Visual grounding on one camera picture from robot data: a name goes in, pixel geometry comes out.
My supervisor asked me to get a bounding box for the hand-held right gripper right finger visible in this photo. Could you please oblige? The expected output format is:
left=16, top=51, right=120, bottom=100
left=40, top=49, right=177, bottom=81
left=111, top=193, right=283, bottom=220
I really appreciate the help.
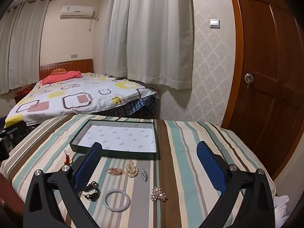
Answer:
left=197, top=141, right=276, bottom=228

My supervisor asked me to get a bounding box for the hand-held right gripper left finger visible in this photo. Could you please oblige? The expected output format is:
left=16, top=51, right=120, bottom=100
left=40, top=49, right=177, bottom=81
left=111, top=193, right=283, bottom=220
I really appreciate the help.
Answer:
left=23, top=142, right=104, bottom=228

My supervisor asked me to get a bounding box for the red knot charm with cord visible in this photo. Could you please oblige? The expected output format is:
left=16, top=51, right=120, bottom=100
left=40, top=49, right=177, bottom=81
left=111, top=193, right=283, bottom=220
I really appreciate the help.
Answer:
left=63, top=150, right=73, bottom=165

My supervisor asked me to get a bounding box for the black bead bracelet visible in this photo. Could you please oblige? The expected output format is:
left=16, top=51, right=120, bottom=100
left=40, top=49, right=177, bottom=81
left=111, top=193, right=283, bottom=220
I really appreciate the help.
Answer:
left=79, top=181, right=101, bottom=202

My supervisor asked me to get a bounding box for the rose gold brooch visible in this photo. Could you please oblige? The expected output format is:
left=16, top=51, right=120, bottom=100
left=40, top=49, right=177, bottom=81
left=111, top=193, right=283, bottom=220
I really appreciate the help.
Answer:
left=105, top=167, right=126, bottom=176

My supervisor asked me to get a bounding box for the green shallow cardboard box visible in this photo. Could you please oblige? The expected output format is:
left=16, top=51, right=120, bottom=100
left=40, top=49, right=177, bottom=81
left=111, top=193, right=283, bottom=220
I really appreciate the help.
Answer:
left=70, top=119, right=159, bottom=160

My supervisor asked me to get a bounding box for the silver chain bracelet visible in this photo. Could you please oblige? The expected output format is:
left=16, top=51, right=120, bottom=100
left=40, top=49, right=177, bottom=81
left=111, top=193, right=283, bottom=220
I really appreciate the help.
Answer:
left=125, top=160, right=139, bottom=177

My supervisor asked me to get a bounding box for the pale jade bangle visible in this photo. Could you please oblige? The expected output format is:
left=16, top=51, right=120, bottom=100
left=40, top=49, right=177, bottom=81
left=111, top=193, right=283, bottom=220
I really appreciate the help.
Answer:
left=105, top=188, right=131, bottom=211

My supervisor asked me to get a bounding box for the rose gold chain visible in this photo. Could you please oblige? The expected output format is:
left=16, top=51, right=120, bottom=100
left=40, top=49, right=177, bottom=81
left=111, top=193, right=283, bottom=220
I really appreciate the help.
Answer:
left=150, top=186, right=167, bottom=202

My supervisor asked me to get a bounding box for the striped cloth cover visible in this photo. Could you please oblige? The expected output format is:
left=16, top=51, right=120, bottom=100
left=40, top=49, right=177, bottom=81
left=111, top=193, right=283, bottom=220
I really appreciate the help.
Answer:
left=0, top=114, right=277, bottom=228

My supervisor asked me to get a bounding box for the red decoration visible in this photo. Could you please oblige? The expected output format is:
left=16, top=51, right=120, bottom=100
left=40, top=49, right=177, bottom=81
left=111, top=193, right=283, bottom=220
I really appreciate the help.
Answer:
left=16, top=84, right=31, bottom=95

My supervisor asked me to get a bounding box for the brown wooden furniture edge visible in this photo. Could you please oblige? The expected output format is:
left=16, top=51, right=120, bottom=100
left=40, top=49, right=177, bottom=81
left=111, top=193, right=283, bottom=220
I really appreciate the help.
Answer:
left=0, top=171, right=24, bottom=228

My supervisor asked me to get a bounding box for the blue plaid bedsheet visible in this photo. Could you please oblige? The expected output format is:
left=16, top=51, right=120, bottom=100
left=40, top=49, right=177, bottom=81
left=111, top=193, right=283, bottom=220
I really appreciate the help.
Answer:
left=100, top=96, right=159, bottom=119

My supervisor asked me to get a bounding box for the white patterned quilt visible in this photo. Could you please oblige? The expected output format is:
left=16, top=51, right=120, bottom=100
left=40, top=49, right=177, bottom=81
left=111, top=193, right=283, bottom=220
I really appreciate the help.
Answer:
left=5, top=72, right=159, bottom=126

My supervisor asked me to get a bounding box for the white crumpled cloth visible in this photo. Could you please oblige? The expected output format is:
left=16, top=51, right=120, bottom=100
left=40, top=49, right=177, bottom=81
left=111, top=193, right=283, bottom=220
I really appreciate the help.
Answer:
left=273, top=195, right=291, bottom=228

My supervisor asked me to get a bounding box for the red pillow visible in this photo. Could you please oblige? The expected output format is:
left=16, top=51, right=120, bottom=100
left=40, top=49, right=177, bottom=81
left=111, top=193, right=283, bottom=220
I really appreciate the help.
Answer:
left=41, top=71, right=83, bottom=85

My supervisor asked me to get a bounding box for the metal door lock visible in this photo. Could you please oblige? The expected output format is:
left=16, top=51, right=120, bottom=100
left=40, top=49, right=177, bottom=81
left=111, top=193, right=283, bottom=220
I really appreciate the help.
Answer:
left=245, top=73, right=254, bottom=89

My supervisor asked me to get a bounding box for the white grommet curtain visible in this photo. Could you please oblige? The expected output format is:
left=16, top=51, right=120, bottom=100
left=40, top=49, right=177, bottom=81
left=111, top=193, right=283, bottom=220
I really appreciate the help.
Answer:
left=0, top=0, right=51, bottom=95

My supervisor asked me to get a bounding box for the wooden headboard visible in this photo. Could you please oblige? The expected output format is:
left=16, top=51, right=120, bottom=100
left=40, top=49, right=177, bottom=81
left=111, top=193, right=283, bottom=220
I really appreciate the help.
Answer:
left=39, top=59, right=93, bottom=81

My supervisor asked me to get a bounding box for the white pleated curtain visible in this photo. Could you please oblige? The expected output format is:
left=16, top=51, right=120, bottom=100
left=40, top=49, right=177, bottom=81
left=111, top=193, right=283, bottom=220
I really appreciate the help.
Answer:
left=126, top=0, right=194, bottom=90
left=102, top=0, right=130, bottom=79

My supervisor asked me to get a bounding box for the brown wooden door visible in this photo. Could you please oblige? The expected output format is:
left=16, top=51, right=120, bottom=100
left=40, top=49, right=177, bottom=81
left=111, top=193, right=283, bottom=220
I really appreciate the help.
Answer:
left=221, top=0, right=304, bottom=181

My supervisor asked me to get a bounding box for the white air conditioner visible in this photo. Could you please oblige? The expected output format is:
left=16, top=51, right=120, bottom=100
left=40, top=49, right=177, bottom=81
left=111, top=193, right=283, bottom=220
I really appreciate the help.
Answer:
left=60, top=5, right=97, bottom=19

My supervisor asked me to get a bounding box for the air conditioner cable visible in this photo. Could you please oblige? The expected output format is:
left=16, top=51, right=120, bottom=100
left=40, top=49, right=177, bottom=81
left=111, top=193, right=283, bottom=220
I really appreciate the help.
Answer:
left=88, top=17, right=99, bottom=32

